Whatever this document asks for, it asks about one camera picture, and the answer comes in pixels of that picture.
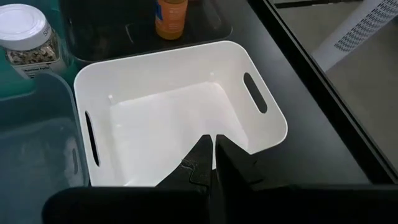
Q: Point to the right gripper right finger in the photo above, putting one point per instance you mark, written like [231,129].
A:
[233,168]

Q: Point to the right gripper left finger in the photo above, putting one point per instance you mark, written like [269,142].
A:
[196,168]

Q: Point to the white-lidded clear spice jar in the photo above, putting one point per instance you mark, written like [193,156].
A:
[25,28]

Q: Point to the orange black-capped spice bottle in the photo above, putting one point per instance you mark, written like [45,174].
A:
[171,21]

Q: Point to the white perforated metal beam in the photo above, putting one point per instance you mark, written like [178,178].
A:
[357,34]

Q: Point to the teal translucent plastic bin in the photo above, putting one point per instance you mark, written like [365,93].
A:
[12,84]

